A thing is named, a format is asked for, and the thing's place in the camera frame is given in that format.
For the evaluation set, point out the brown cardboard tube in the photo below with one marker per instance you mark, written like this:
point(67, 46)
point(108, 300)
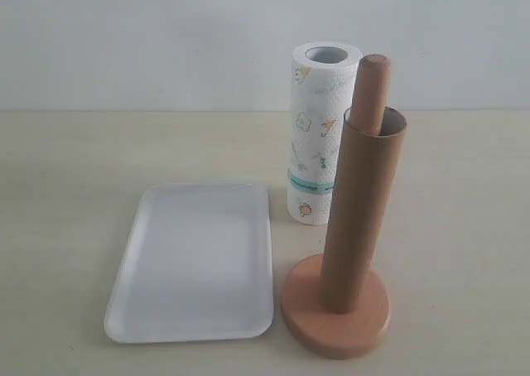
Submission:
point(364, 175)

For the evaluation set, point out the printed white paper towel roll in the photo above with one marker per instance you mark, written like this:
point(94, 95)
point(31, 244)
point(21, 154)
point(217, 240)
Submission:
point(323, 75)

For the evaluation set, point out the wooden paper towel holder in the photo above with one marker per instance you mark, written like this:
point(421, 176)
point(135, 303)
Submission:
point(342, 336)

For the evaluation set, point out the white rectangular tray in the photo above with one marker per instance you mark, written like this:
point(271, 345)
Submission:
point(197, 266)

